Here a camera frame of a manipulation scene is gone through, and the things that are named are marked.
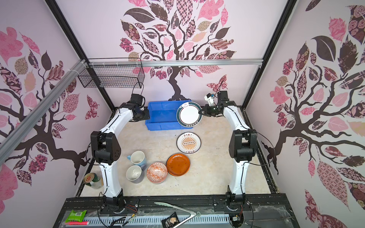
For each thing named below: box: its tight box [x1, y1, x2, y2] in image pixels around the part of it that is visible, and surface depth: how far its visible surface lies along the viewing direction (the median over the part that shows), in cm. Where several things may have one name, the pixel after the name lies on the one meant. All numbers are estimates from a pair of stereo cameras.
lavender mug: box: [125, 163, 146, 184], surface depth 81 cm
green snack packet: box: [65, 209, 87, 223], surface depth 71 cm
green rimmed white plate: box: [176, 101, 203, 128], surface depth 94 cm
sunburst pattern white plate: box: [175, 131, 202, 155], surface depth 100 cm
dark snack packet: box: [161, 211, 180, 228], surface depth 70 cm
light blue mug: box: [126, 150, 147, 166], surface depth 84 cm
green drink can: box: [83, 172, 104, 190], surface depth 76 cm
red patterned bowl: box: [146, 161, 168, 184], surface depth 83 cm
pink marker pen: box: [64, 221, 90, 226], surface depth 70 cm
